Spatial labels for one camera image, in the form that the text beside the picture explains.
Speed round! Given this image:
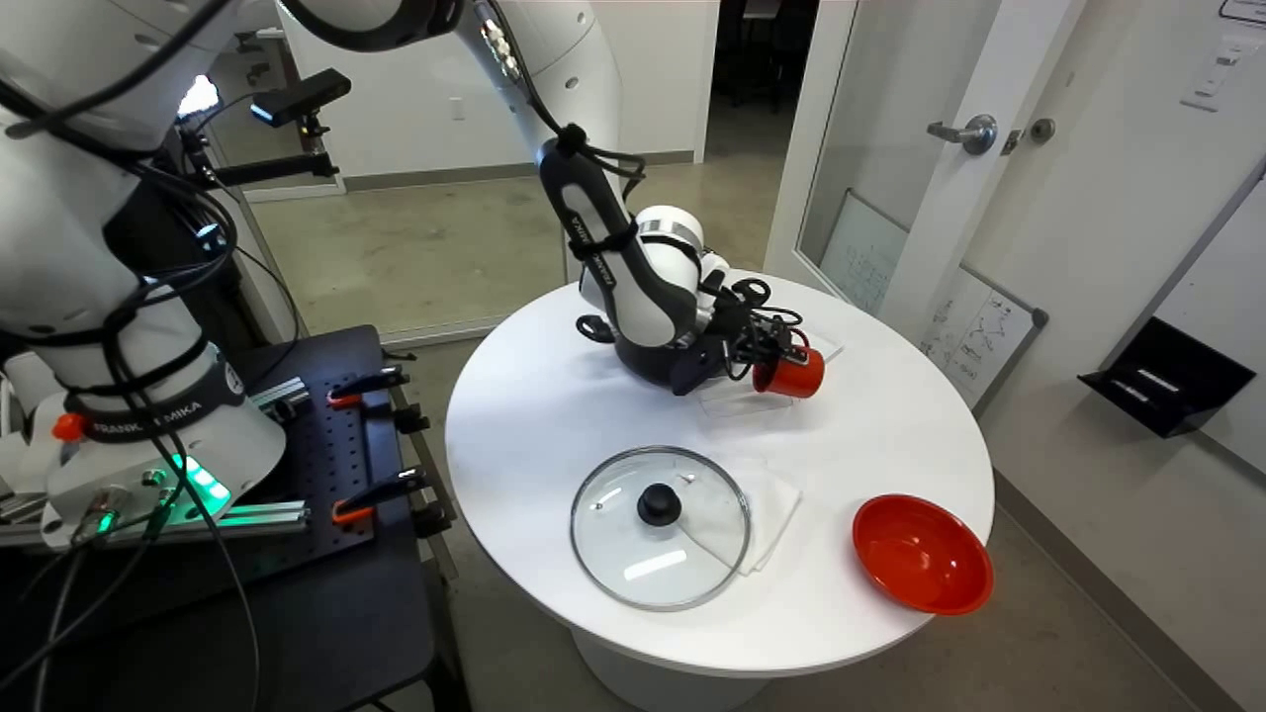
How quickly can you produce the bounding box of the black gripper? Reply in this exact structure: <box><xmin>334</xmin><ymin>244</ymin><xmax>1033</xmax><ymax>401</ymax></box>
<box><xmin>706</xmin><ymin>278</ymin><xmax>809</xmax><ymax>396</ymax></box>

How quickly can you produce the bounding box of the red cup with handle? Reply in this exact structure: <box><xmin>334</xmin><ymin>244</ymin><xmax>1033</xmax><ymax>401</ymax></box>
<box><xmin>753</xmin><ymin>340</ymin><xmax>829</xmax><ymax>408</ymax></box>

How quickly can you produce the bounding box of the red bowl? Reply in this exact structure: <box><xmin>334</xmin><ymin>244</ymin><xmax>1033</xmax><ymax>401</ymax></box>
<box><xmin>846</xmin><ymin>489</ymin><xmax>1002</xmax><ymax>621</ymax></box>

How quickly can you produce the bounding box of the clear square plastic lid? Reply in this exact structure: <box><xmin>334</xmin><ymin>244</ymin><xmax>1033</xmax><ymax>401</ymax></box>
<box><xmin>799</xmin><ymin>326</ymin><xmax>850</xmax><ymax>372</ymax></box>

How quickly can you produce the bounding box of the black cooking pot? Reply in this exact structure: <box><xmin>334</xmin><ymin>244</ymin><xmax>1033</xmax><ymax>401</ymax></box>
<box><xmin>574</xmin><ymin>270</ymin><xmax>779</xmax><ymax>401</ymax></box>

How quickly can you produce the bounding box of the small leaning whiteboard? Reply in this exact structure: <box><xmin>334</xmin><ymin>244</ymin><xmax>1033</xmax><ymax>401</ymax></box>
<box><xmin>919</xmin><ymin>266</ymin><xmax>1052</xmax><ymax>410</ymax></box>

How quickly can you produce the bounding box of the glass pot lid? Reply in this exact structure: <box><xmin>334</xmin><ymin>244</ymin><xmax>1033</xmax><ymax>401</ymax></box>
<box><xmin>564</xmin><ymin>444</ymin><xmax>756</xmax><ymax>618</ymax></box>

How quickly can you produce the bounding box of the silver door lock knob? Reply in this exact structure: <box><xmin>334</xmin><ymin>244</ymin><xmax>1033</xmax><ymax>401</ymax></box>
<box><xmin>995</xmin><ymin>115</ymin><xmax>1058</xmax><ymax>158</ymax></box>

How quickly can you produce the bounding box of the orange black clamp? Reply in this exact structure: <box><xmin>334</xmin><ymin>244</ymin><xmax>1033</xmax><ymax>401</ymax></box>
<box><xmin>324</xmin><ymin>463</ymin><xmax>433</xmax><ymax>534</ymax></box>
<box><xmin>324</xmin><ymin>363</ymin><xmax>414</xmax><ymax>414</ymax></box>

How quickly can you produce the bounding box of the black cart table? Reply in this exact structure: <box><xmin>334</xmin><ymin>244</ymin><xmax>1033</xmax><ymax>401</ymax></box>
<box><xmin>0</xmin><ymin>326</ymin><xmax>466</xmax><ymax>712</ymax></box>

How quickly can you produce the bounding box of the bright light panel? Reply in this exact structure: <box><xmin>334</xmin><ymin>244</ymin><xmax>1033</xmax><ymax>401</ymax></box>
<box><xmin>168</xmin><ymin>66</ymin><xmax>225</xmax><ymax>125</ymax></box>

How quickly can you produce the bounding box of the orange round knob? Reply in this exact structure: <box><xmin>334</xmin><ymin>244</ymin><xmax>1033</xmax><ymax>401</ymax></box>
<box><xmin>46</xmin><ymin>408</ymin><xmax>93</xmax><ymax>446</ymax></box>

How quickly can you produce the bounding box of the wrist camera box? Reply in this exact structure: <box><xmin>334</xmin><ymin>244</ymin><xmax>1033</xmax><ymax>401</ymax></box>
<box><xmin>691</xmin><ymin>253</ymin><xmax>738</xmax><ymax>302</ymax></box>

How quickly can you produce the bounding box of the silver door handle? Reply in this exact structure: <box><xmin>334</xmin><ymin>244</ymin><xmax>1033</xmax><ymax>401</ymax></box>
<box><xmin>920</xmin><ymin>110</ymin><xmax>1006</xmax><ymax>161</ymax></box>

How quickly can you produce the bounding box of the white table pedestal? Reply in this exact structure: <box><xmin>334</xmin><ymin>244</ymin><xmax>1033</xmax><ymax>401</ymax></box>
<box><xmin>571</xmin><ymin>629</ymin><xmax>771</xmax><ymax>712</ymax></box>

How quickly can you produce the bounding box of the black wall file holder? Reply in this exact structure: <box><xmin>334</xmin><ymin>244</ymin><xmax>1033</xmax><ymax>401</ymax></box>
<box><xmin>1074</xmin><ymin>311</ymin><xmax>1260</xmax><ymax>444</ymax></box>

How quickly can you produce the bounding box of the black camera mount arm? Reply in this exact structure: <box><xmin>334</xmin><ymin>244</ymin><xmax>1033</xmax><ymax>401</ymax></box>
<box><xmin>192</xmin><ymin>119</ymin><xmax>345</xmax><ymax>190</ymax></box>

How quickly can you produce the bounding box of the black stereo camera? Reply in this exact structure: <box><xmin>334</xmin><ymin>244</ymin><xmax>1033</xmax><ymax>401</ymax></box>
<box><xmin>245</xmin><ymin>66</ymin><xmax>356</xmax><ymax>135</ymax></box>

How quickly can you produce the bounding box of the aluminium rail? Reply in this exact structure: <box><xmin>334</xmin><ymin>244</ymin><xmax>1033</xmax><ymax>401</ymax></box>
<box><xmin>0</xmin><ymin>495</ymin><xmax>316</xmax><ymax>553</ymax></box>

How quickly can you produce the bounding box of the black base cable bundle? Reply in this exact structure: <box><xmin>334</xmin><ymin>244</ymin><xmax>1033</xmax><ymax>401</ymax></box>
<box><xmin>0</xmin><ymin>446</ymin><xmax>275</xmax><ymax>712</ymax></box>

